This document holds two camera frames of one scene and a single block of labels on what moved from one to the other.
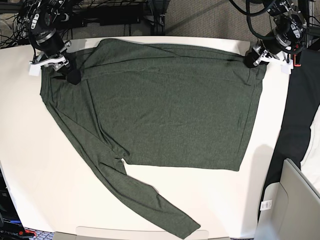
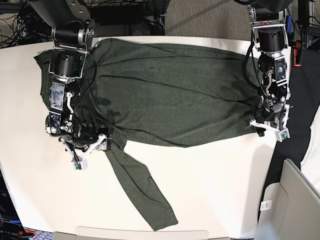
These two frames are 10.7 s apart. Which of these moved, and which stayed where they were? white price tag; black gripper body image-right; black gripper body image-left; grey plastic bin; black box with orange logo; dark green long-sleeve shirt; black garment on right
Moved: black gripper body image-right; dark green long-sleeve shirt; black gripper body image-left
Stayed: black box with orange logo; grey plastic bin; black garment on right; white price tag
